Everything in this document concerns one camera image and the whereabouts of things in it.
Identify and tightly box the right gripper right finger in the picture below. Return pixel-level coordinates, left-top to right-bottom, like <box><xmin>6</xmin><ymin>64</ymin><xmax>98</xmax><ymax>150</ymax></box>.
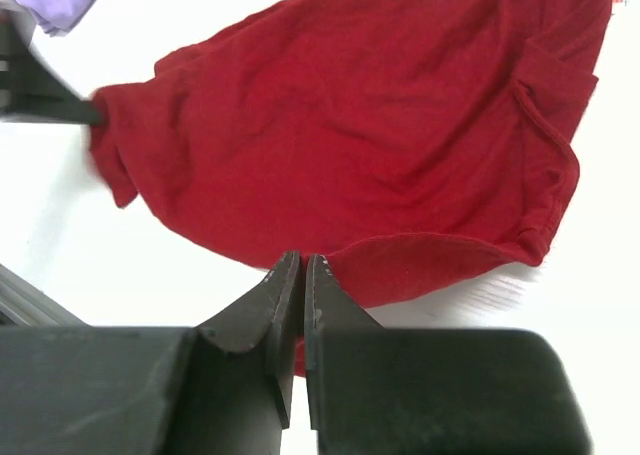
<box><xmin>304</xmin><ymin>255</ymin><xmax>592</xmax><ymax>455</ymax></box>

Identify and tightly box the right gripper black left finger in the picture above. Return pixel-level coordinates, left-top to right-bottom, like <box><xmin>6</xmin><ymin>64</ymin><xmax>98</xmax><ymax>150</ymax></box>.
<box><xmin>1</xmin><ymin>252</ymin><xmax>301</xmax><ymax>454</ymax></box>

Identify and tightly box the red t shirt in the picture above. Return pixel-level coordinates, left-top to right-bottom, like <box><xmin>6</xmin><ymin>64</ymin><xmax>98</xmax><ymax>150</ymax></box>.
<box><xmin>87</xmin><ymin>0</ymin><xmax>616</xmax><ymax>376</ymax></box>

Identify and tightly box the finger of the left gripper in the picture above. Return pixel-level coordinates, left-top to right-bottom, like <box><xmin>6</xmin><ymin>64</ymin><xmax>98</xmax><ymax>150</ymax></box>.
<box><xmin>1</xmin><ymin>14</ymin><xmax>102</xmax><ymax>126</ymax></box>

